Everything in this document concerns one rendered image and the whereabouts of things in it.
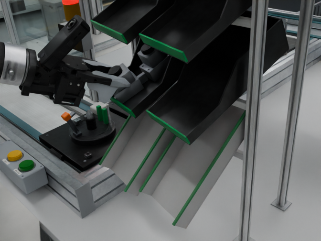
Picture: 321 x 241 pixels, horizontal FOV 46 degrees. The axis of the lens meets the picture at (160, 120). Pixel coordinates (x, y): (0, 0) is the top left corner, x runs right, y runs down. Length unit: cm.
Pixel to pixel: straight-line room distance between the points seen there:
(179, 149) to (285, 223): 34
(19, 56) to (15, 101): 88
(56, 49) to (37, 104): 81
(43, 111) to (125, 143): 58
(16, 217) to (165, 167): 46
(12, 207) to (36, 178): 11
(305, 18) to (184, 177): 41
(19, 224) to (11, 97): 68
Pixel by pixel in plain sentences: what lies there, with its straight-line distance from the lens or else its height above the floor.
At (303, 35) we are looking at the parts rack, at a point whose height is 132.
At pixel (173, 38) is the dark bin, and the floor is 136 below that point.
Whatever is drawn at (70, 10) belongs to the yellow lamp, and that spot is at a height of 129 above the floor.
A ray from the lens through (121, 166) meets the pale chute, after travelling 97.
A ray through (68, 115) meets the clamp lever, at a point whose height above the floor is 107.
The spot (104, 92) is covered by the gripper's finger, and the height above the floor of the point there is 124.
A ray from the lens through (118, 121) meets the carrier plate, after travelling 122.
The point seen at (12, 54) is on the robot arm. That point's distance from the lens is 74.
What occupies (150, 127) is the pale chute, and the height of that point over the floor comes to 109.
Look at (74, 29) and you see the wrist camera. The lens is 74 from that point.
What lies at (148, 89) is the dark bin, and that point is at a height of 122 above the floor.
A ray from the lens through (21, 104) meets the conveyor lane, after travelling 157.
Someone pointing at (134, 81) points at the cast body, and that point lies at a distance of 83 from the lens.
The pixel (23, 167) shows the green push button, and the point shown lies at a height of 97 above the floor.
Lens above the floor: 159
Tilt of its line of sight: 31 degrees down
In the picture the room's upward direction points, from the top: 4 degrees counter-clockwise
